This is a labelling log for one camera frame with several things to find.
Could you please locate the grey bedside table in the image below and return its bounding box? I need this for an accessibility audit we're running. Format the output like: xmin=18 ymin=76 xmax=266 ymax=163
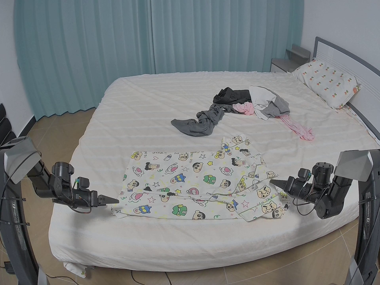
xmin=271 ymin=43 xmax=311 ymax=73

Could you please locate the white printed pillow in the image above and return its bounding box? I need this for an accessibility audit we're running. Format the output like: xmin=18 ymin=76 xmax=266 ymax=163
xmin=292 ymin=59 xmax=362 ymax=110

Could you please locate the white and grey garment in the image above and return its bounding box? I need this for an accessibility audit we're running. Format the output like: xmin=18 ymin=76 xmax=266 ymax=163
xmin=249 ymin=85 xmax=291 ymax=120

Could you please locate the pink garment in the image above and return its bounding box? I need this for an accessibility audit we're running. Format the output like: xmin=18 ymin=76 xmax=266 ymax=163
xmin=232 ymin=102 xmax=315 ymax=142

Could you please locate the bed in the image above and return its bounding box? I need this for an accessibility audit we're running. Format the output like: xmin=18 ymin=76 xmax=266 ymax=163
xmin=48 ymin=36 xmax=380 ymax=278

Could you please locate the white printed pyjama top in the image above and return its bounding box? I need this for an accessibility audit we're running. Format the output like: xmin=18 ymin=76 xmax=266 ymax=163
xmin=111 ymin=133 xmax=291 ymax=222

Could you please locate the black garment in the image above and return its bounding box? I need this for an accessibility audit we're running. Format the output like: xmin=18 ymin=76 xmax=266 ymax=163
xmin=213 ymin=87 xmax=253 ymax=105

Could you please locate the dark grey garment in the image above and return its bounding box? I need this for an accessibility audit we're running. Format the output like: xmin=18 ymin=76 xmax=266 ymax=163
xmin=171 ymin=103 xmax=226 ymax=136

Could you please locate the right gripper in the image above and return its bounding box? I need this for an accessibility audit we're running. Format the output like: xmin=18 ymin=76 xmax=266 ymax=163
xmin=282 ymin=178 xmax=314 ymax=203

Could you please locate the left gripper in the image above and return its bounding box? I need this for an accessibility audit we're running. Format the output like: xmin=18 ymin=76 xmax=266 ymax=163
xmin=72 ymin=189 xmax=100 ymax=209

